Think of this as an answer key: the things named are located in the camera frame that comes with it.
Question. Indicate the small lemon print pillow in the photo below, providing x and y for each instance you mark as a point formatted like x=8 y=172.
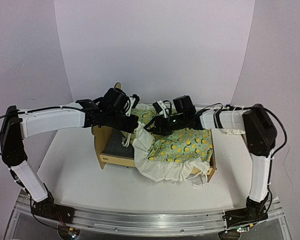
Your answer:
x=232 y=131

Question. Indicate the lemon print ruffled mattress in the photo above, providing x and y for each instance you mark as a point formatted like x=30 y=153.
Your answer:
x=182 y=156

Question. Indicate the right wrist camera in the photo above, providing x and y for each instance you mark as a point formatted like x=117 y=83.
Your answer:
x=163 y=108

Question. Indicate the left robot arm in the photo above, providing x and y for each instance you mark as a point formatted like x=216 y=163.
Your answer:
x=111 y=110

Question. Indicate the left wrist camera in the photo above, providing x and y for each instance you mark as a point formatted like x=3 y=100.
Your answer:
x=132 y=103

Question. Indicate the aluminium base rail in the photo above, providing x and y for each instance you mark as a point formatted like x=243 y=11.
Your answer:
x=25 y=223

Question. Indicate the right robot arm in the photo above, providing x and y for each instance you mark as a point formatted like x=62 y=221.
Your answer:
x=256 y=122

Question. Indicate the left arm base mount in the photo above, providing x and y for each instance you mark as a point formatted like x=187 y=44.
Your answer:
x=50 y=210

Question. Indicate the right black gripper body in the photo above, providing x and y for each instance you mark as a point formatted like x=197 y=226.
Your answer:
x=156 y=123

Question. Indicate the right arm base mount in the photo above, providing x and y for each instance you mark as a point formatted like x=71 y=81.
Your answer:
x=252 y=213

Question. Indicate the grey bed mat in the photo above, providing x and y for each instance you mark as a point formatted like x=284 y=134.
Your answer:
x=114 y=146

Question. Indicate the wooden pet bed frame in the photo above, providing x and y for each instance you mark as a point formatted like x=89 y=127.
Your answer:
x=101 y=138

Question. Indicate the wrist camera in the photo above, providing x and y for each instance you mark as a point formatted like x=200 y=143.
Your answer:
x=163 y=108
x=132 y=103

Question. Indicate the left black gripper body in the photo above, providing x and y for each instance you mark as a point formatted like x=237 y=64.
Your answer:
x=131 y=123

